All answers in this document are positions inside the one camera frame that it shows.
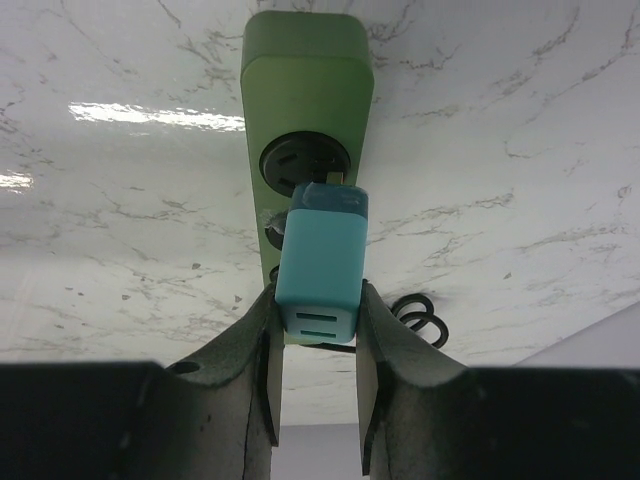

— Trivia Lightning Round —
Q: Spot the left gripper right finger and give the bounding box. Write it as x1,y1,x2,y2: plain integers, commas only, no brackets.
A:
356,283,639,479

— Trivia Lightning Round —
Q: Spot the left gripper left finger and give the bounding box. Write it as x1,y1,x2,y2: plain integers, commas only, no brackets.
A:
1,287,283,479

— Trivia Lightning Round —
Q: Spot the teal plug adapter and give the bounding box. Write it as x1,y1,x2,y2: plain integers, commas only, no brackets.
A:
275,183,369,345

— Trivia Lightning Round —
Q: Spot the green power strip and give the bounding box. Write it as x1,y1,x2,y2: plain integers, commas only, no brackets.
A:
240,11,374,289

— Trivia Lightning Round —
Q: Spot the black coiled cable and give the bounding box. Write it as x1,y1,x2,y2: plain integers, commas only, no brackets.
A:
309,293,450,351

